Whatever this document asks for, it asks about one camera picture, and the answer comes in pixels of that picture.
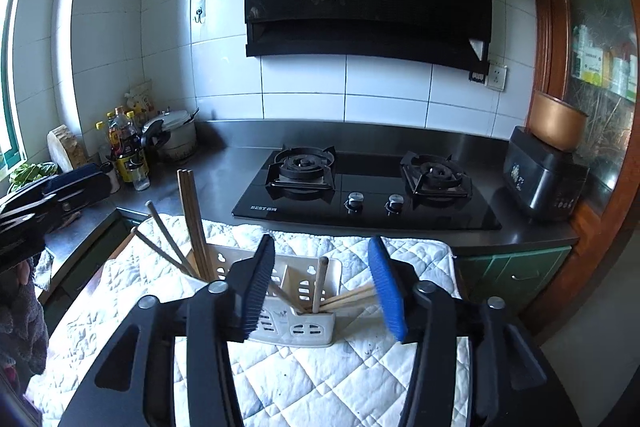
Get dark chopstick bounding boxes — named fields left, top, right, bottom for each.
left=183, top=169, right=214, bottom=282
left=177, top=169, right=212, bottom=282
left=145, top=200, right=198, bottom=279

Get sauce bottles group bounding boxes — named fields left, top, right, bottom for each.
left=96, top=106, right=150, bottom=192

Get wooden glass cabinet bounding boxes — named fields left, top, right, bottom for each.
left=521, top=0, right=639, bottom=335

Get white wall socket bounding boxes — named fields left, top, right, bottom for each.
left=485, top=62, right=508, bottom=92

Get black rice cooker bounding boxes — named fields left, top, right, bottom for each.
left=502, top=127, right=589, bottom=222

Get white plastic utensil holder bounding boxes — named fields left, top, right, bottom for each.
left=207, top=244, right=343, bottom=348

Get white quilted cloth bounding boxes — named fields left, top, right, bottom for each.
left=26, top=221, right=470, bottom=426

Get green cabinet door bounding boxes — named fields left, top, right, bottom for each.
left=456, top=246, right=572, bottom=312

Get wall hook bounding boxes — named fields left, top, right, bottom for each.
left=194, top=6, right=205, bottom=24

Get grey sleeved forearm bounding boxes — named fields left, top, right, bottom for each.
left=1, top=258, right=49, bottom=393

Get white pressure pot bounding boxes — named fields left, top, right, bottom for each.
left=142, top=109, right=198, bottom=164

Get green vegetables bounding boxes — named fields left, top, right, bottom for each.
left=8, top=161, right=58, bottom=194

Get round wooden cutting board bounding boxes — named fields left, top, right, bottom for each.
left=47, top=124, right=88, bottom=172

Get light wooden chopstick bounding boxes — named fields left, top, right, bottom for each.
left=311, top=256, right=329, bottom=314

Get black gas stove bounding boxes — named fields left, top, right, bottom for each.
left=232, top=146, right=501, bottom=231

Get copper inner pot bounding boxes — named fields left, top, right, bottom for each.
left=527, top=91, right=588, bottom=153

